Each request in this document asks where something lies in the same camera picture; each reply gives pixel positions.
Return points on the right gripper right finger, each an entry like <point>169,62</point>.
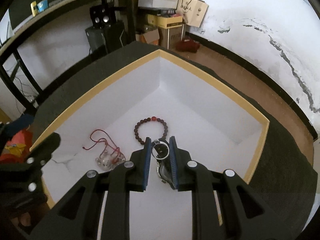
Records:
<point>223,205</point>

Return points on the black strap wristwatch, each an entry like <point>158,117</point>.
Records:
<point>161,153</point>

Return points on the yellow cardboard box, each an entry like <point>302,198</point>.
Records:
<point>164,22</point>

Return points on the black speaker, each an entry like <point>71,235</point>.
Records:
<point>102,15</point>

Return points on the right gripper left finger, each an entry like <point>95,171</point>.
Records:
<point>99,203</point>

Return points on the brown paper bag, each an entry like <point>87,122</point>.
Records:
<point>193,11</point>

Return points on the dark green table mat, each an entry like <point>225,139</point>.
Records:
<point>284,178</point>

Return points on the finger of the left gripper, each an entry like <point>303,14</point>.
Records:
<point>10,129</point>
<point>42,153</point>

